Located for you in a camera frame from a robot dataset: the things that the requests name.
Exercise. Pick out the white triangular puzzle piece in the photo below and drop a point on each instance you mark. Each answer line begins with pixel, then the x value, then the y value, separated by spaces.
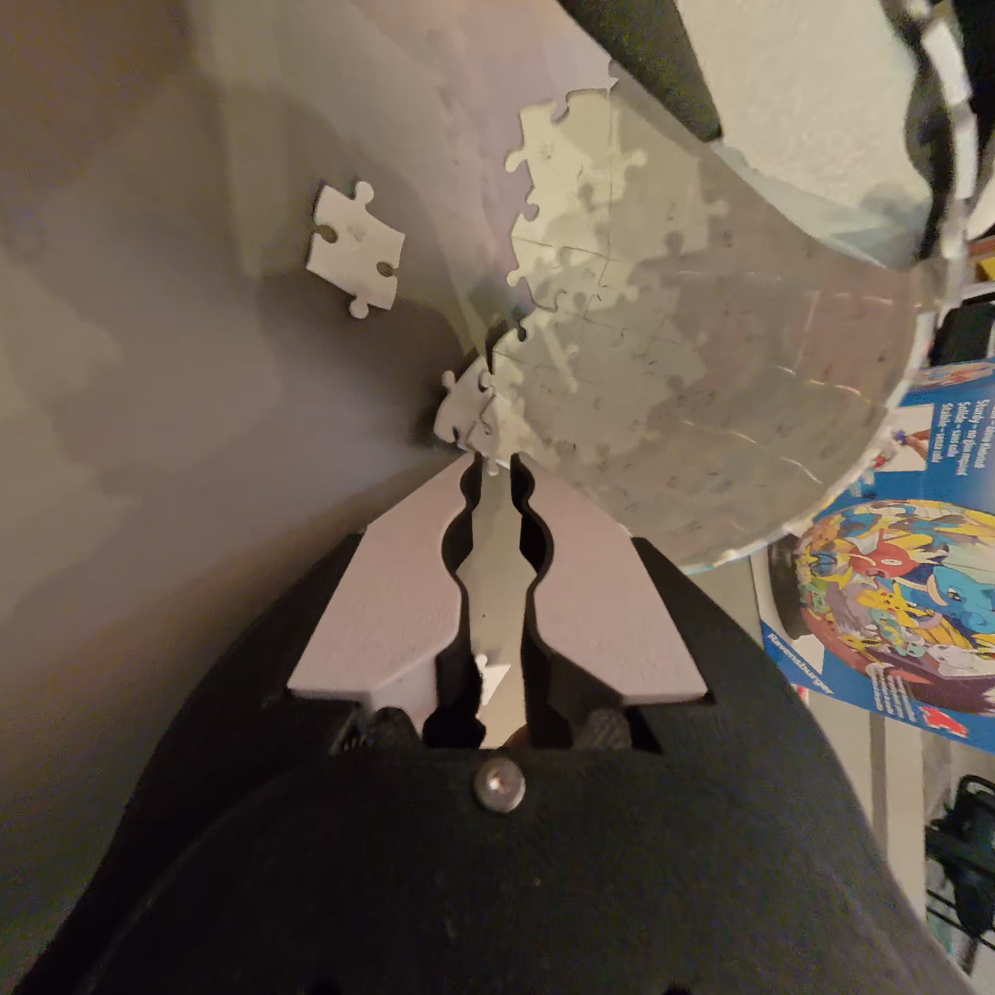
pixel 462 412

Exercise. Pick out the blue puzzle box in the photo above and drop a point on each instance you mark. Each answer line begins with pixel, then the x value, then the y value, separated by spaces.
pixel 894 606

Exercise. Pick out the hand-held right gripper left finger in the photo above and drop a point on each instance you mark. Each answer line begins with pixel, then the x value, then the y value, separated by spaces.
pixel 381 614

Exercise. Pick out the white squarish puzzle piece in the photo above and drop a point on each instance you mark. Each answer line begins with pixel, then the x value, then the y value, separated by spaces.
pixel 354 249

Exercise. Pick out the partly built puzzle ball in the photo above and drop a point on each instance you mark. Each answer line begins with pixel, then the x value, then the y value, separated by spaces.
pixel 699 389

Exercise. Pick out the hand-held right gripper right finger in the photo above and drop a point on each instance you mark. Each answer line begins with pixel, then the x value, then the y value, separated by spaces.
pixel 614 614

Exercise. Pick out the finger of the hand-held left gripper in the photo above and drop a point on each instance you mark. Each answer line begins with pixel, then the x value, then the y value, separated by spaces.
pixel 808 101
pixel 427 93

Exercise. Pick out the black frame object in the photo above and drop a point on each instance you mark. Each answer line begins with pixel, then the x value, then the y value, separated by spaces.
pixel 964 855

